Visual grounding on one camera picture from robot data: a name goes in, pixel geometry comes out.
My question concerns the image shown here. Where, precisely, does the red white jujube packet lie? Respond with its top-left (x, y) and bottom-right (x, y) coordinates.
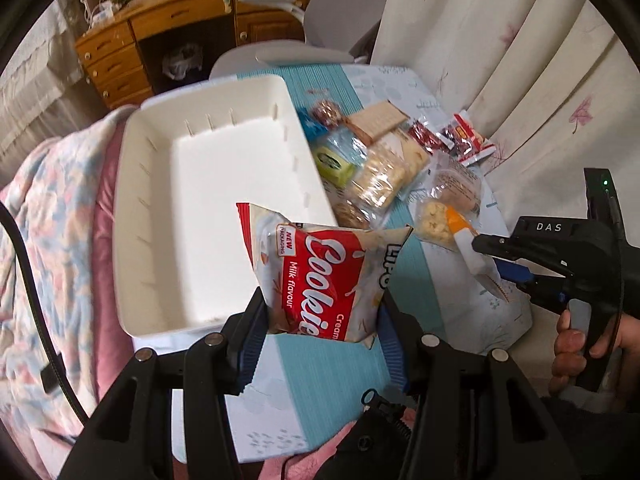
top-left (440, 113), bottom-right (497, 167)

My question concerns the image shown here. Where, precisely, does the brown wafer biscuit pack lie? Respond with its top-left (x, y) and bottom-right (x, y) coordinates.
top-left (344, 101), bottom-right (409, 146)

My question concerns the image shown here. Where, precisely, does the black cable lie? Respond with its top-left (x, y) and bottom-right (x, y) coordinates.
top-left (0, 200), bottom-right (89, 426)

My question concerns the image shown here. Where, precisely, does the cream leaf-print curtain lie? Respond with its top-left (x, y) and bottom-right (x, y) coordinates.
top-left (373, 0), bottom-right (639, 243)

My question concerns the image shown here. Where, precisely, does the white plastic storage bin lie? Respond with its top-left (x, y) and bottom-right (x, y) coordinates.
top-left (113, 74), bottom-right (334, 338)

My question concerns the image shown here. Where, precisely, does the grey office chair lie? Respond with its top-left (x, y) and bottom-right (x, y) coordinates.
top-left (209, 0), bottom-right (386, 79)

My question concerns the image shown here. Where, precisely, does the rice crisp clear packet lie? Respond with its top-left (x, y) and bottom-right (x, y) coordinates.
top-left (345, 146), bottom-right (410, 210)

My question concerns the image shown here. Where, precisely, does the floral pink quilt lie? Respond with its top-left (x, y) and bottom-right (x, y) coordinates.
top-left (1, 106), bottom-right (134, 479)

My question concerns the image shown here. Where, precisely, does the nut bar clear wrapper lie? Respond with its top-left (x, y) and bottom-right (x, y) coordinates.
top-left (310, 91), bottom-right (343, 130)

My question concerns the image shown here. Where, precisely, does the orange white snack packet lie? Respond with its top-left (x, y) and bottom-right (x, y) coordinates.
top-left (414, 198), bottom-right (506, 300)

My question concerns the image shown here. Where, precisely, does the dark red snowflake packet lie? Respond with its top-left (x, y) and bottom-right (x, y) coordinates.
top-left (408, 120), bottom-right (454, 154)

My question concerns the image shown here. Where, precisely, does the wooden desk with drawers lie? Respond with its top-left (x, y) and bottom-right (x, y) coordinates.
top-left (76, 0), bottom-right (309, 108)

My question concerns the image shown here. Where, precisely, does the blue candy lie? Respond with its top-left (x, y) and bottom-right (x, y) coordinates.
top-left (296, 107), bottom-right (329, 143)

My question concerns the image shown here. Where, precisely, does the person's right hand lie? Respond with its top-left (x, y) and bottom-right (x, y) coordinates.
top-left (548, 310), bottom-right (639, 399)

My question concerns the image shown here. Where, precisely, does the green snack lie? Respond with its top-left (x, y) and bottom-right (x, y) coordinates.
top-left (312, 145), bottom-right (356, 188)

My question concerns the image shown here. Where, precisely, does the printed clear pastry packet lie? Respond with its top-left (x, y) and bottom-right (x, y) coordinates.
top-left (424, 151), bottom-right (482, 217)

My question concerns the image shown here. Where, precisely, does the red white cookies bag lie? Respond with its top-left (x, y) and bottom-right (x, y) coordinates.
top-left (236, 203), bottom-right (412, 346)

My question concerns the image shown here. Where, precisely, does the teal white patterned tablecloth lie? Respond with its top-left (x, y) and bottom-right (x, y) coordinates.
top-left (227, 65), bottom-right (533, 462)

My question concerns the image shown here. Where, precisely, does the cream cake packet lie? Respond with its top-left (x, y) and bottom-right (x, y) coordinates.
top-left (372, 128), bottom-right (431, 184)

